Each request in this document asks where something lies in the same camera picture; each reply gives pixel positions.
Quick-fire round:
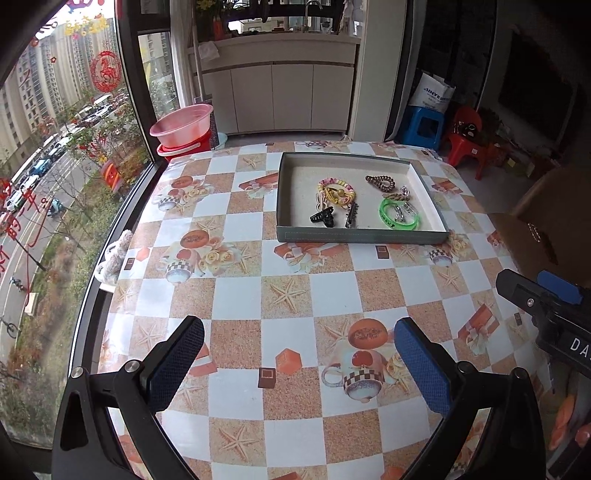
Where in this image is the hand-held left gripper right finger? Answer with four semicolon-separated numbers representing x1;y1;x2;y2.
394;317;548;480

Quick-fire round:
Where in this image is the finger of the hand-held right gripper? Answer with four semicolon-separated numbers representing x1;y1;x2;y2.
538;271;583;305
496;270;548;324

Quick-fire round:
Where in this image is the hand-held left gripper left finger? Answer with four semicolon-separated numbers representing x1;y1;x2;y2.
52;315;205;480

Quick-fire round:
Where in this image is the green translucent bangle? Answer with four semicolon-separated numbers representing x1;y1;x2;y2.
379;198;422;230

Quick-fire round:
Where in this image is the grey-green shallow tray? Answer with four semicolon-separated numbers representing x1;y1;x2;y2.
276;152;450;244

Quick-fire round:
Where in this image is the person's right hand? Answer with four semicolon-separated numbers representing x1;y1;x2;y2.
553;392;591;455

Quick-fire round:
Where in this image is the brown cardboard box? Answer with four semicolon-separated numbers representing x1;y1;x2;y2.
489;166;591;287

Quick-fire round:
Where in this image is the grey stuffed toy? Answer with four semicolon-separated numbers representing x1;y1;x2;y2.
96;229;134;284

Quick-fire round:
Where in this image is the printed checkered tablecloth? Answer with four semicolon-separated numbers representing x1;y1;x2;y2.
95;138;555;480

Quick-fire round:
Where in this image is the red plastic stool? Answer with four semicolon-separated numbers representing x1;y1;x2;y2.
445;107;502;181

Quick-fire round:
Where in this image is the blue plastic stool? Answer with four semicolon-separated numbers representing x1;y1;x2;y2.
401;106;446;151

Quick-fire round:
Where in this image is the red plastic bucket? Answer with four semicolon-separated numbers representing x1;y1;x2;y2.
157;131;214;162

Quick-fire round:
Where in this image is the white shopping bag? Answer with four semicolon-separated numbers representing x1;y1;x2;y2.
410;70;457;115

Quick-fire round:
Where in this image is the pink plastic basin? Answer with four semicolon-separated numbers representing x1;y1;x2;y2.
150;104;214;147

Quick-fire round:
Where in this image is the white cabinet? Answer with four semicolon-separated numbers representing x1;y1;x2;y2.
198;34;362;137

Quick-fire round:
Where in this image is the red window decal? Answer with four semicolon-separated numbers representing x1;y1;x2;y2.
90;51;123;93

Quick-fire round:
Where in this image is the pink yellow spiral hair tie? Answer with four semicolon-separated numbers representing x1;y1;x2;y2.
318;176;356;205

